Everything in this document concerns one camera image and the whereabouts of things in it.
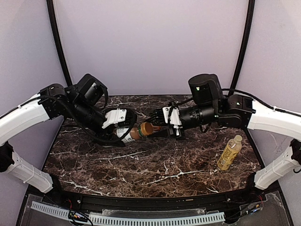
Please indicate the black right frame post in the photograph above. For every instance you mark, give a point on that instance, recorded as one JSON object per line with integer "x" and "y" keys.
{"x": 244, "y": 43}

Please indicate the yellow tea bottle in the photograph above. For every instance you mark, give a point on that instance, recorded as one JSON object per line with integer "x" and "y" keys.
{"x": 228, "y": 155}

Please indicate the black frame post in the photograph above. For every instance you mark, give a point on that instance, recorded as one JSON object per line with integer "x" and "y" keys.
{"x": 244, "y": 43}
{"x": 57, "y": 40}

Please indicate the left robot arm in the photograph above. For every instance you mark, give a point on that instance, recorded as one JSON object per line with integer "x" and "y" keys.
{"x": 75, "y": 102}

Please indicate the gold bottle cap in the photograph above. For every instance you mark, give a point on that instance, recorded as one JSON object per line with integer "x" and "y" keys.
{"x": 146, "y": 129}

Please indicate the black left frame post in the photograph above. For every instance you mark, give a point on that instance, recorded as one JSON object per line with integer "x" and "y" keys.
{"x": 57, "y": 40}

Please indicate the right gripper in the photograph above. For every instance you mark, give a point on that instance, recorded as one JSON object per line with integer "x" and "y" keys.
{"x": 170, "y": 127}

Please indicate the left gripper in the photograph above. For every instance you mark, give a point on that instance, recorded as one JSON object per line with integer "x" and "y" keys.
{"x": 108, "y": 133}

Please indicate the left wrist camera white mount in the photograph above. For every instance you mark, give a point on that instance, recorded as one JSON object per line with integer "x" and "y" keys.
{"x": 114, "y": 117}

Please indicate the clear coffee bottle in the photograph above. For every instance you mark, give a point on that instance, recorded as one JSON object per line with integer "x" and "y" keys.
{"x": 133, "y": 135}

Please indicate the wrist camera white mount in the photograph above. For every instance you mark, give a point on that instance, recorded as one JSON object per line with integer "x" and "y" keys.
{"x": 114, "y": 117}
{"x": 172, "y": 119}

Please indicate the black front rail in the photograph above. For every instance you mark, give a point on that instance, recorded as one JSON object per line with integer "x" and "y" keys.
{"x": 223, "y": 201}

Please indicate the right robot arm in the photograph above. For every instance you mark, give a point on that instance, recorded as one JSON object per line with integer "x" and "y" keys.
{"x": 241, "y": 111}

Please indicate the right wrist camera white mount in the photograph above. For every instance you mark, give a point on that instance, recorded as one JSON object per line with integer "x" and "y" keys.
{"x": 172, "y": 119}

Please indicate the cream bottle cap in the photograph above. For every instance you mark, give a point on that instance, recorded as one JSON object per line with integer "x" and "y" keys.
{"x": 238, "y": 139}

